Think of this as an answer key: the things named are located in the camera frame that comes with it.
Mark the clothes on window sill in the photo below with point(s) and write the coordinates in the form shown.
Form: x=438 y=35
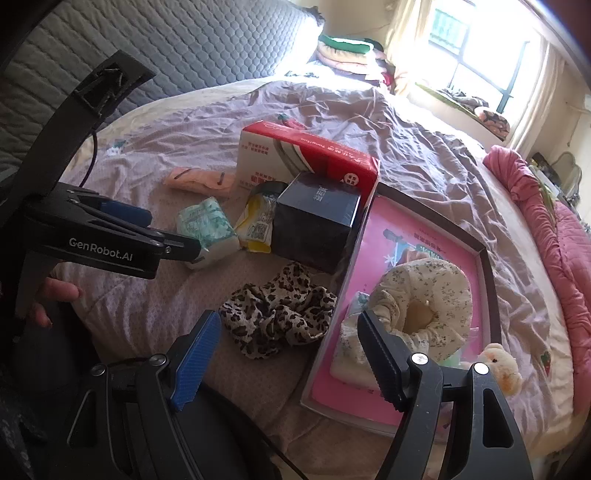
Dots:
x=461 y=99

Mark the purple bed sheet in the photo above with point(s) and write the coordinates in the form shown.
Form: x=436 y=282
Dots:
x=415 y=152

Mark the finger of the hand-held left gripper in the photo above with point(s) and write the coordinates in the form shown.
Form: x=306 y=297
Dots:
x=124 y=213
x=184 y=247

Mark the pink book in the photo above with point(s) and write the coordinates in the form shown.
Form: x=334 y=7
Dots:
x=401 y=221

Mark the pink quilt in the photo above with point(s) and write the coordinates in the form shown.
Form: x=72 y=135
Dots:
x=549 y=230

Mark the dark framed tray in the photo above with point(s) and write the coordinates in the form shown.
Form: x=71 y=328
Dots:
x=492 y=295

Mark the floral cream scrunchie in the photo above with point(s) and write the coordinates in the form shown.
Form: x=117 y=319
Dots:
x=438 y=286

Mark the cream plush bear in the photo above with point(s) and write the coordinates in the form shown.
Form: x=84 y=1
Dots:
x=501 y=367

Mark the dark navy box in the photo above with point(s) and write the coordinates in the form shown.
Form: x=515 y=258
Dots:
x=314 y=226

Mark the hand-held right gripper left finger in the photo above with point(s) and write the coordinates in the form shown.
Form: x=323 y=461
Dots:
x=196 y=364

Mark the patterned cushion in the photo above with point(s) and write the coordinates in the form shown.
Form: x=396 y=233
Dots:
x=494 y=121

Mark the red white tissue pack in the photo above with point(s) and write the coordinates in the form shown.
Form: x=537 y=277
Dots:
x=323 y=152

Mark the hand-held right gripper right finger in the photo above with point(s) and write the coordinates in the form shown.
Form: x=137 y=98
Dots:
x=378 y=360

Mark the leopard print scrunchie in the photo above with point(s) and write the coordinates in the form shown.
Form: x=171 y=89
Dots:
x=277 y=309

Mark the peach pink cloth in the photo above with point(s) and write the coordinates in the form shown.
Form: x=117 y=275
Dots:
x=198 y=182

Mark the person's left hand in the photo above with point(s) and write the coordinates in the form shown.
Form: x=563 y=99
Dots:
x=55 y=295

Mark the cream curtain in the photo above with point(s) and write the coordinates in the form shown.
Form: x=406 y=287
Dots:
x=406 y=41
x=538 y=101

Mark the yellow snack packet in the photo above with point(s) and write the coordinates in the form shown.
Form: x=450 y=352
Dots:
x=256 y=221

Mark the stack of folded blankets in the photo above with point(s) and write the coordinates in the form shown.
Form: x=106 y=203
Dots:
x=351 y=55

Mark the window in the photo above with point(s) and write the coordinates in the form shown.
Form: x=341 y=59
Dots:
x=480 y=50

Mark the grey quilted headboard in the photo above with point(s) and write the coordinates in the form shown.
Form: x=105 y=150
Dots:
x=184 y=50

